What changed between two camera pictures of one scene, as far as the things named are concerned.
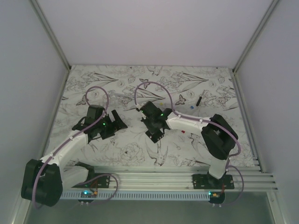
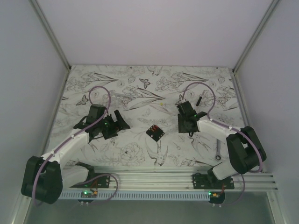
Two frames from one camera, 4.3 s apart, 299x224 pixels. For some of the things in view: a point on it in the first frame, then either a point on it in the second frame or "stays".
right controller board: x=217 y=197 stays
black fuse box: x=155 y=136 stays
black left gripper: x=114 y=126 stays
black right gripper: x=145 y=121 to x=181 y=129
